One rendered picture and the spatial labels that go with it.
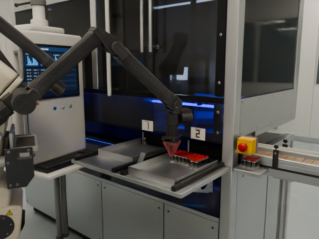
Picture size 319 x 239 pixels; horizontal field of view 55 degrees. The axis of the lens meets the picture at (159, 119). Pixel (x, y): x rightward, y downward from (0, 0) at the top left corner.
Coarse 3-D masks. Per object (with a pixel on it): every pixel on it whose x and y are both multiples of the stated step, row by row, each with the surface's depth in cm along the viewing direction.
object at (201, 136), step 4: (192, 128) 156; (196, 128) 155; (200, 128) 153; (192, 132) 156; (196, 132) 155; (200, 132) 153; (204, 132) 152; (192, 136) 157; (200, 136) 154; (204, 136) 152; (204, 140) 152
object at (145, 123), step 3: (144, 120) 176; (147, 120) 175; (144, 123) 177; (147, 123) 175; (150, 123) 174; (144, 126) 177; (147, 126) 176; (150, 126) 174; (144, 129) 177; (147, 129) 176; (150, 129) 174
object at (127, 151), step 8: (120, 144) 178; (128, 144) 183; (136, 144) 188; (104, 152) 162; (112, 152) 159; (120, 152) 170; (128, 152) 170; (136, 152) 170; (144, 152) 170; (152, 152) 161; (120, 160) 155; (128, 160) 152
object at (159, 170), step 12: (156, 156) 151; (168, 156) 158; (132, 168) 134; (144, 168) 143; (156, 168) 143; (168, 168) 143; (180, 168) 143; (204, 168) 137; (156, 180) 126; (168, 180) 122; (180, 180) 123
